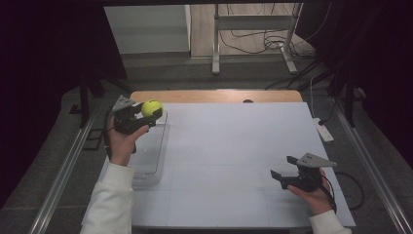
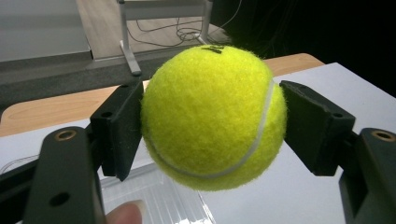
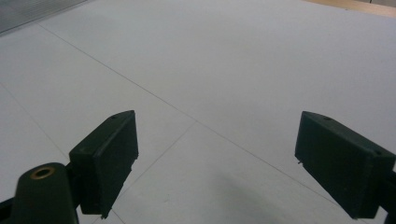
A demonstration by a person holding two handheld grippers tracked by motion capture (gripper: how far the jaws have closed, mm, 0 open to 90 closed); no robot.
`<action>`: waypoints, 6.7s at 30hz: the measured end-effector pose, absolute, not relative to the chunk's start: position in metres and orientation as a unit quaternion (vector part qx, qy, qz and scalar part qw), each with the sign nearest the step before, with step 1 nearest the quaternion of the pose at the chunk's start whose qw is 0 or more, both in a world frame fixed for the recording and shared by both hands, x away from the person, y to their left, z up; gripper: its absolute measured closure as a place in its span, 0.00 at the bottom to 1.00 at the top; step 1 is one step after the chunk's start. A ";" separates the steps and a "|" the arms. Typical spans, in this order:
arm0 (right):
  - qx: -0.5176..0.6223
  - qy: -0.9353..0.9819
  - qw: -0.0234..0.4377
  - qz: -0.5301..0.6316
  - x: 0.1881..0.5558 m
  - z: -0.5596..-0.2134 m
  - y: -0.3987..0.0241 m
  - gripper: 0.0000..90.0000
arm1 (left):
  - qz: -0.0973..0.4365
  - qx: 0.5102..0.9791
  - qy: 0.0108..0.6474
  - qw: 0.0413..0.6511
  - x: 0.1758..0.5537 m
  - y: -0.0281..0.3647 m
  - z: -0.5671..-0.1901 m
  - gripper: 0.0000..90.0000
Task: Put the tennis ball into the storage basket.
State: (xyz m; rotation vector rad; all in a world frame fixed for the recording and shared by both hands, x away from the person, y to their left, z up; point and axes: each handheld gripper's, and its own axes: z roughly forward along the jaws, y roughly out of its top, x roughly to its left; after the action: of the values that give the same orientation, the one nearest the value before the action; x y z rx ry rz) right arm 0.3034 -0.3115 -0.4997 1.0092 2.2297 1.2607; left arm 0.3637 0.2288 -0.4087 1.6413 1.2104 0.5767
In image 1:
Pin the yellow tennis ball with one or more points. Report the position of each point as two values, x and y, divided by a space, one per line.
151 107

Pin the clear plastic container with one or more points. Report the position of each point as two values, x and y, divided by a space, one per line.
152 146

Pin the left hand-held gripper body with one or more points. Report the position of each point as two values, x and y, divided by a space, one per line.
125 118

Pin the person's left hand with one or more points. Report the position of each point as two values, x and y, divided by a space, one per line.
123 146

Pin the person's right hand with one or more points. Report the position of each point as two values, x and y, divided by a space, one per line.
313 200

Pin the black stand leg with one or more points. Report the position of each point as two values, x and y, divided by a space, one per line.
349 100
84 97

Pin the dark curtain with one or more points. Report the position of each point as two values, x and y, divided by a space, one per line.
380 65
42 81

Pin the small black table knob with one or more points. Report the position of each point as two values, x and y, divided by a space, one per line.
248 101

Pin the metal floor rail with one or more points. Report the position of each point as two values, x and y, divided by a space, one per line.
61 182
373 172

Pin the white cabinet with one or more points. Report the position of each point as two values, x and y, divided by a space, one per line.
149 29

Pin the white power strip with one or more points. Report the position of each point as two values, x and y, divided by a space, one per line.
323 130

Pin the white metal stand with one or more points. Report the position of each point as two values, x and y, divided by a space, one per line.
253 22

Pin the white table mat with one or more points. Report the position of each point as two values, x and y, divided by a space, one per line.
233 162

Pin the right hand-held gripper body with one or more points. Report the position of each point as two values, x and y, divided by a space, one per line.
308 172

